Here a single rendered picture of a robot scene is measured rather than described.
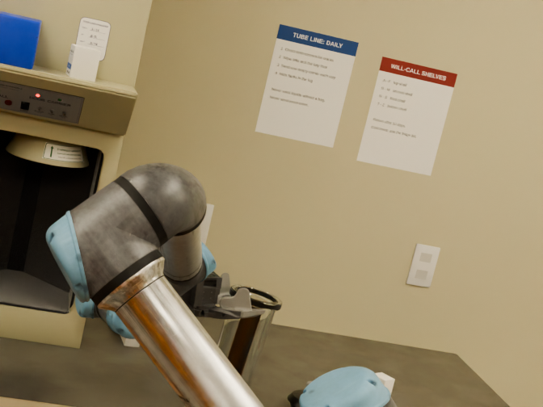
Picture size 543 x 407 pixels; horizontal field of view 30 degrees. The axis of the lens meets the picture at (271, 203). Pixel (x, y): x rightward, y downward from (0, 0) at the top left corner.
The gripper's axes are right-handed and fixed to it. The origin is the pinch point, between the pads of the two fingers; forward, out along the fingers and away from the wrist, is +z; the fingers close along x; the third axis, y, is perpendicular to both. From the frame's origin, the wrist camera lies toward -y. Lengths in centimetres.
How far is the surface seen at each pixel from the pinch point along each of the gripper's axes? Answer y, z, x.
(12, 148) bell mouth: 22, -42, 34
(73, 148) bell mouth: 24.0, -30.5, 30.3
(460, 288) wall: -11, 84, 39
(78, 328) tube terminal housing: -13.4, -27.2, 23.8
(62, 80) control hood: 40, -38, 16
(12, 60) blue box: 42, -47, 19
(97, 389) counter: -17.8, -28.8, 2.8
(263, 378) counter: -21.7, 12.3, 12.2
